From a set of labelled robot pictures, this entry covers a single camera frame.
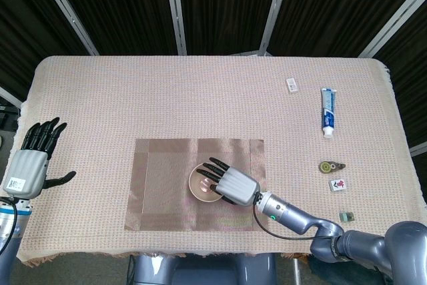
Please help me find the white mahjong tile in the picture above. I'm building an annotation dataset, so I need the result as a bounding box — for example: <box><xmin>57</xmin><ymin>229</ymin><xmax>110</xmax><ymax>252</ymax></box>
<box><xmin>328</xmin><ymin>178</ymin><xmax>348</xmax><ymax>194</ymax></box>

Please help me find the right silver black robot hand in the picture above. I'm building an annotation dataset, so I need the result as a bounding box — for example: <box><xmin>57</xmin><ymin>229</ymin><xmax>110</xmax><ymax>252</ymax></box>
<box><xmin>197</xmin><ymin>157</ymin><xmax>261</xmax><ymax>206</ymax></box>

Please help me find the white screen frame post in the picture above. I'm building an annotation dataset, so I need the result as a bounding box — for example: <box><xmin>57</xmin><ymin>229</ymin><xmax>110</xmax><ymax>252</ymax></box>
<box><xmin>409</xmin><ymin>144</ymin><xmax>427</xmax><ymax>158</ymax></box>
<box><xmin>32</xmin><ymin>0</ymin><xmax>100</xmax><ymax>56</ymax></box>
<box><xmin>258</xmin><ymin>0</ymin><xmax>294</xmax><ymax>55</ymax></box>
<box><xmin>163</xmin><ymin>0</ymin><xmax>187</xmax><ymax>55</ymax></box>
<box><xmin>357</xmin><ymin>0</ymin><xmax>427</xmax><ymax>58</ymax></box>
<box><xmin>0</xmin><ymin>86</ymin><xmax>23</xmax><ymax>107</ymax></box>

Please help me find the pink bowl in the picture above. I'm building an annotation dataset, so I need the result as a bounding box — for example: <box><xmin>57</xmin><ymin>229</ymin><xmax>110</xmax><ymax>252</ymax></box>
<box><xmin>188</xmin><ymin>162</ymin><xmax>228</xmax><ymax>203</ymax></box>

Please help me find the grey robot torso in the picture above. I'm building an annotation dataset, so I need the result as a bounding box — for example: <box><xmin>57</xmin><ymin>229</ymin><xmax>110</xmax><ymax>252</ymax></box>
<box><xmin>128</xmin><ymin>253</ymin><xmax>278</xmax><ymax>285</ymax></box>

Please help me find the beige woven tablecloth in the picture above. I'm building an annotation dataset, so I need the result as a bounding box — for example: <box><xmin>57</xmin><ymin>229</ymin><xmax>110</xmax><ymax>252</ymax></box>
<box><xmin>16</xmin><ymin>55</ymin><xmax>427</xmax><ymax>268</ymax></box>

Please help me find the olive correction tape dispenser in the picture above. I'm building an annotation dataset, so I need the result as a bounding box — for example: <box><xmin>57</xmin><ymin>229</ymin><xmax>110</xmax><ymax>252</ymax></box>
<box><xmin>318</xmin><ymin>161</ymin><xmax>346</xmax><ymax>174</ymax></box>

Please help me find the dark curtain panel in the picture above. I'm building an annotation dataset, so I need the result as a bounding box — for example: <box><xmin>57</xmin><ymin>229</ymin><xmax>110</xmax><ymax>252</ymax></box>
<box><xmin>175</xmin><ymin>0</ymin><xmax>284</xmax><ymax>55</ymax></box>
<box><xmin>375</xmin><ymin>0</ymin><xmax>427</xmax><ymax>149</ymax></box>
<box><xmin>46</xmin><ymin>0</ymin><xmax>177</xmax><ymax>56</ymax></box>
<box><xmin>266</xmin><ymin>0</ymin><xmax>427</xmax><ymax>57</ymax></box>
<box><xmin>0</xmin><ymin>0</ymin><xmax>94</xmax><ymax>99</ymax></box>

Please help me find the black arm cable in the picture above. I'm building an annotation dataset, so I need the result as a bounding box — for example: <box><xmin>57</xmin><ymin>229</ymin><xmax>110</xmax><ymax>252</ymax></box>
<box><xmin>0</xmin><ymin>198</ymin><xmax>20</xmax><ymax>259</ymax></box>
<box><xmin>252</xmin><ymin>193</ymin><xmax>334</xmax><ymax>242</ymax></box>

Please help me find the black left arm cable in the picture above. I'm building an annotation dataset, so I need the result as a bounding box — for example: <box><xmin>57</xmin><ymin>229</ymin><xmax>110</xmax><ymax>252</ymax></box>
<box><xmin>0</xmin><ymin>198</ymin><xmax>20</xmax><ymax>259</ymax></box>

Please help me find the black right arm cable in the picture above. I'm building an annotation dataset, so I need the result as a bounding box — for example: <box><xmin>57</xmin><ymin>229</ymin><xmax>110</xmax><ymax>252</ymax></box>
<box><xmin>252</xmin><ymin>193</ymin><xmax>334</xmax><ymax>242</ymax></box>

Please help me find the blue white toothpaste tube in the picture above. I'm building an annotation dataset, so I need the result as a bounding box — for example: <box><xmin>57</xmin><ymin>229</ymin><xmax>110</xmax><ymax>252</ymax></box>
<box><xmin>320</xmin><ymin>87</ymin><xmax>337</xmax><ymax>139</ymax></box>

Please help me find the brown woven placemat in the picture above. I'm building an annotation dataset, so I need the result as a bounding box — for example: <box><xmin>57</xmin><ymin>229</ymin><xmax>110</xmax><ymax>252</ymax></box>
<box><xmin>123</xmin><ymin>137</ymin><xmax>272</xmax><ymax>232</ymax></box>

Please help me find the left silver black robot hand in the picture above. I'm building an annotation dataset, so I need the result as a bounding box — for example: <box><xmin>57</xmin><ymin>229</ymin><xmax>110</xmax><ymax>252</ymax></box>
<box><xmin>2</xmin><ymin>117</ymin><xmax>77</xmax><ymax>199</ymax></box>

